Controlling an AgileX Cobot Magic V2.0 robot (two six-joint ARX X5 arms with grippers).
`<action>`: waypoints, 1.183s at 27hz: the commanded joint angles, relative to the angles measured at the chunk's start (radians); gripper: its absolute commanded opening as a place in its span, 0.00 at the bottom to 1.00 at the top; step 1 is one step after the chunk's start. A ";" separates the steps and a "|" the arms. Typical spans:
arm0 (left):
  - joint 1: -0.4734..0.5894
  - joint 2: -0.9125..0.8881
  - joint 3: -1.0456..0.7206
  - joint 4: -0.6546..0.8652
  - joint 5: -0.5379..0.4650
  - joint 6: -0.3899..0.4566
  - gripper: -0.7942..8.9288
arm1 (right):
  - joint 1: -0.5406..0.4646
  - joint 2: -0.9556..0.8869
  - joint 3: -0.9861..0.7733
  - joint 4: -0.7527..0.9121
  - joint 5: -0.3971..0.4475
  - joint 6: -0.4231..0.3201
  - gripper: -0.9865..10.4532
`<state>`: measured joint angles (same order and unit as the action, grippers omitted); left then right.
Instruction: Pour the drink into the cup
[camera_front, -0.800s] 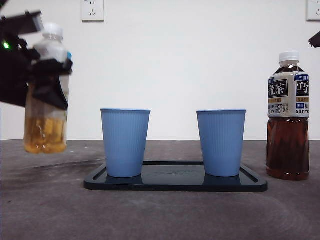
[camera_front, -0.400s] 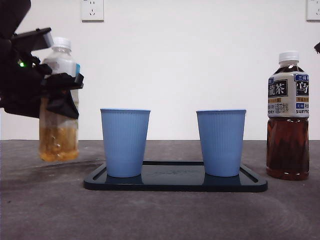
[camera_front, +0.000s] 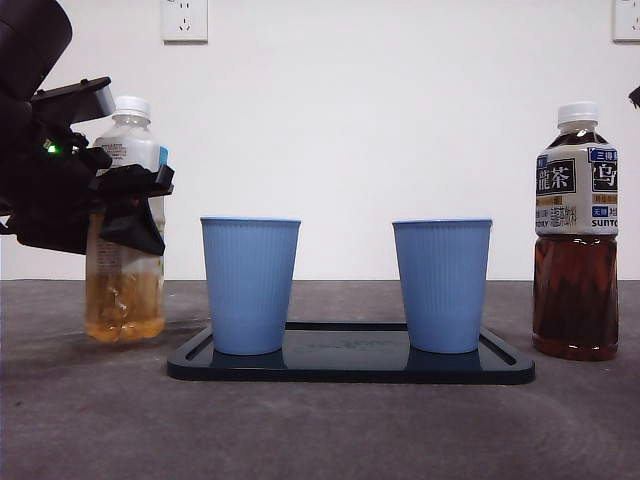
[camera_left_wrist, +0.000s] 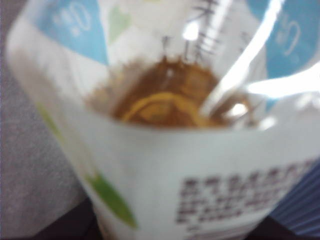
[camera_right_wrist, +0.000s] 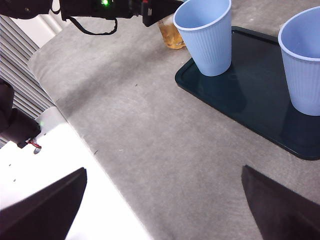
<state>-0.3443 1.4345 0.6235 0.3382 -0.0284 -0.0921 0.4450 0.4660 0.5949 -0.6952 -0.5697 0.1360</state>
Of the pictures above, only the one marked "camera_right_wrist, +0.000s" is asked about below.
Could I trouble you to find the grey ribbed panel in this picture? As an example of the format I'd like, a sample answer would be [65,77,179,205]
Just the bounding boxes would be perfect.
[0,14,55,149]

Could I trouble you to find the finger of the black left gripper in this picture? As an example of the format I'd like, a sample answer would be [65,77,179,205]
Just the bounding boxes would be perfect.
[142,0,185,28]

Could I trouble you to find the pale tea bottle white label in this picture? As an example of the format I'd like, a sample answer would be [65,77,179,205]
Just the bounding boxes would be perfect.
[157,13,187,50]

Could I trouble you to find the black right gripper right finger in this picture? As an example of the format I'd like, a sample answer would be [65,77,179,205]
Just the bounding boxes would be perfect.
[240,164,320,240]

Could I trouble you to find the dark teal rectangular tray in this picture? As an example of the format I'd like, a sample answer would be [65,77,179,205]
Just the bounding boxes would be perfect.
[174,25,320,161]

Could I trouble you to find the grey felt table mat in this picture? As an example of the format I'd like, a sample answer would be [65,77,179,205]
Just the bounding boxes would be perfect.
[26,0,320,240]

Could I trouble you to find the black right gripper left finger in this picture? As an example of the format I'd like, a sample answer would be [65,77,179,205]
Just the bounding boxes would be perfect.
[0,166,89,240]

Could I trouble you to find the black cable loop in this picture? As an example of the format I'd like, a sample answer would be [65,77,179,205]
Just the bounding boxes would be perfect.
[69,15,119,36]

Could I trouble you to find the blue ribbed plastic cup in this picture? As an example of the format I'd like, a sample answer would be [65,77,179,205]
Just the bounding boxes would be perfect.
[172,0,233,78]
[277,5,320,117]

